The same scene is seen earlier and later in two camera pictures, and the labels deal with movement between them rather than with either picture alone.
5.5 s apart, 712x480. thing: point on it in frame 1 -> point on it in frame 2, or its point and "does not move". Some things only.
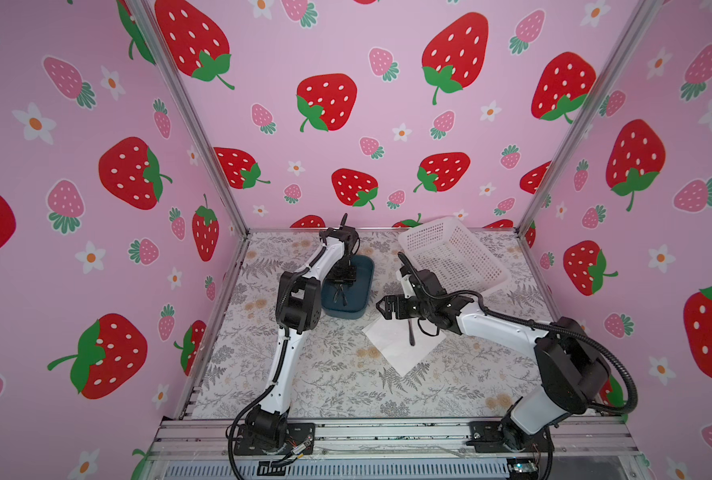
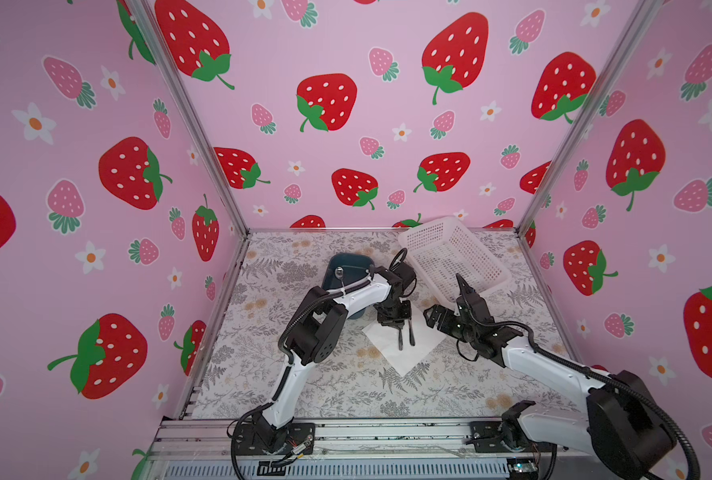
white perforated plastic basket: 449,249 does not move
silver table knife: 411,332 does not move
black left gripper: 348,280 -> 403,318
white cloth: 391,337 does not move
